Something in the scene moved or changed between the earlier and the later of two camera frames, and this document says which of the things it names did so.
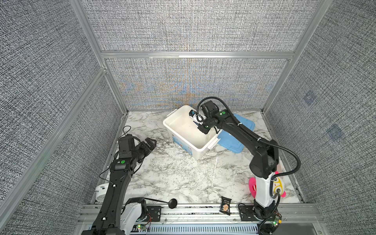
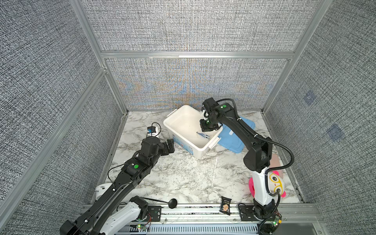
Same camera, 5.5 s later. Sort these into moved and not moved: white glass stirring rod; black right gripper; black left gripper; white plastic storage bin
Moved: black left gripper
Not moved: white glass stirring rod; white plastic storage bin; black right gripper
